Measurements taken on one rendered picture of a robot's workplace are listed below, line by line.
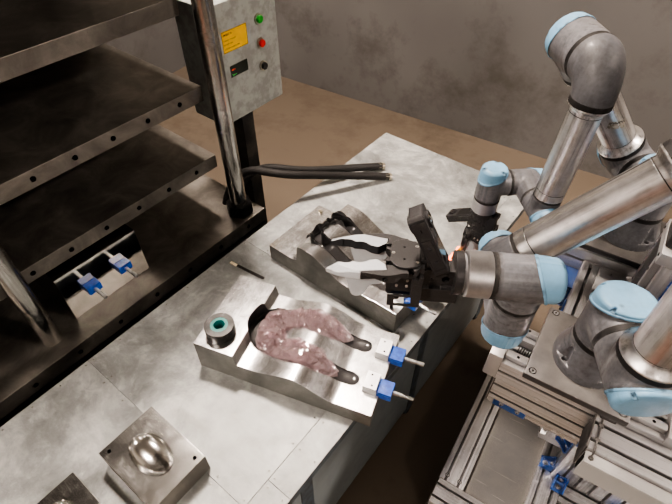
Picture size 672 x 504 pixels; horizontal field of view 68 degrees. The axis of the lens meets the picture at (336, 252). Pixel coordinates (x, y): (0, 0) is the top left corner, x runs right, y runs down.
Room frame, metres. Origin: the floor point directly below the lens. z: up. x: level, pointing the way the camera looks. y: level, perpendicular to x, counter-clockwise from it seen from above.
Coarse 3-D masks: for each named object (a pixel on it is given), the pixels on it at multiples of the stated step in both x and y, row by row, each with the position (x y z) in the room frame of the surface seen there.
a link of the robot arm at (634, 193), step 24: (648, 168) 0.61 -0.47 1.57; (600, 192) 0.62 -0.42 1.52; (624, 192) 0.60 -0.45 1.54; (648, 192) 0.59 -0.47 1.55; (552, 216) 0.63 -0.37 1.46; (576, 216) 0.61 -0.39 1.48; (600, 216) 0.59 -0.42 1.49; (624, 216) 0.58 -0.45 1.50; (480, 240) 0.69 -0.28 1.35; (504, 240) 0.64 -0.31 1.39; (528, 240) 0.62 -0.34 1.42; (552, 240) 0.60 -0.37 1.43; (576, 240) 0.59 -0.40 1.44
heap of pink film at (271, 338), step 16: (272, 320) 0.83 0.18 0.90; (288, 320) 0.83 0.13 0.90; (304, 320) 0.82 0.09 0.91; (320, 320) 0.81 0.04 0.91; (336, 320) 0.83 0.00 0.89; (256, 336) 0.79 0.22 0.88; (272, 336) 0.77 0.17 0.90; (336, 336) 0.78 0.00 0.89; (352, 336) 0.80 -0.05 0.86; (272, 352) 0.73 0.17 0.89; (288, 352) 0.71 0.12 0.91; (304, 352) 0.71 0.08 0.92; (320, 352) 0.72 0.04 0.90; (320, 368) 0.68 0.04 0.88; (336, 368) 0.69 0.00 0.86
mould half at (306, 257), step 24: (312, 216) 1.30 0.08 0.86; (360, 216) 1.23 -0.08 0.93; (288, 240) 1.18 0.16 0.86; (312, 240) 1.11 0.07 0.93; (288, 264) 1.11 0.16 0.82; (312, 264) 1.04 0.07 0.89; (336, 288) 0.99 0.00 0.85; (360, 312) 0.93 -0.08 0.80; (384, 312) 0.88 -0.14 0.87; (408, 312) 0.91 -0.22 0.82
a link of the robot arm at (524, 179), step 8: (528, 168) 1.15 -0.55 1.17; (536, 168) 1.15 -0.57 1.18; (512, 176) 1.12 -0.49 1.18; (520, 176) 1.12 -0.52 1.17; (528, 176) 1.11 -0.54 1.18; (536, 176) 1.12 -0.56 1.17; (512, 184) 1.10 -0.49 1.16; (520, 184) 1.10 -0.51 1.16; (528, 184) 1.08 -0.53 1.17; (512, 192) 1.10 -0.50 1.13; (520, 192) 1.08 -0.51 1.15
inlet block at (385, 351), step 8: (384, 344) 0.76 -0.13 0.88; (392, 344) 0.76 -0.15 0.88; (376, 352) 0.73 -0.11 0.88; (384, 352) 0.73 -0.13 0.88; (392, 352) 0.74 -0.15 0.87; (400, 352) 0.74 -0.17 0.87; (384, 360) 0.72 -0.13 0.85; (392, 360) 0.72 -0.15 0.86; (400, 360) 0.72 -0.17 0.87; (408, 360) 0.72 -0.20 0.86; (416, 360) 0.72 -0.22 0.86
